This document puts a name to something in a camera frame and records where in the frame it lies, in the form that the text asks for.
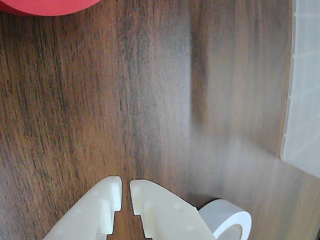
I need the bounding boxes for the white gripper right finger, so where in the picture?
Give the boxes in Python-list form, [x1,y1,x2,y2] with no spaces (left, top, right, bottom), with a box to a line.
[129,179,216,240]

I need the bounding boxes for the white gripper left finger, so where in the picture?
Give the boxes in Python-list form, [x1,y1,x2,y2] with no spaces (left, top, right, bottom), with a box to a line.
[42,175,123,240]

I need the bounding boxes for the red tape roll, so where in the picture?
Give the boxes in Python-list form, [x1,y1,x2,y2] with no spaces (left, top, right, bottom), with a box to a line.
[0,0,102,17]

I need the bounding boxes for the clear plastic box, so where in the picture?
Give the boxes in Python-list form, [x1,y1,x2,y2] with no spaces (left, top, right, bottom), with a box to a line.
[279,0,320,180]

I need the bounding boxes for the white tape roll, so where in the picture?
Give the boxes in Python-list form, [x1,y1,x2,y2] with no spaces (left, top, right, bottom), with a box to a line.
[198,198,253,240]

